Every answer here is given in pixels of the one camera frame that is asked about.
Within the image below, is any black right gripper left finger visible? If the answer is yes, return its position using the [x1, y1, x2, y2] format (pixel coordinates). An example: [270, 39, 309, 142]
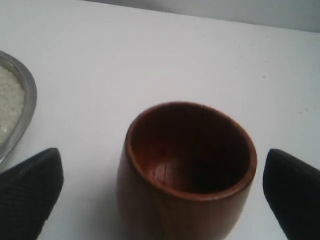
[0, 147, 64, 240]

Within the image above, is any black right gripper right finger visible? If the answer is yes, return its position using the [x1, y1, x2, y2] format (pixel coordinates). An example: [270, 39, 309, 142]
[262, 148, 320, 240]

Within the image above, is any brown wooden cup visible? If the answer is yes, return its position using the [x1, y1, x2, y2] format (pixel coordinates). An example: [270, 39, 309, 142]
[116, 101, 257, 240]

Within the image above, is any round metal rice tray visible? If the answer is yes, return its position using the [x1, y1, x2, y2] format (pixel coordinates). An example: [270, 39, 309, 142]
[0, 51, 37, 171]

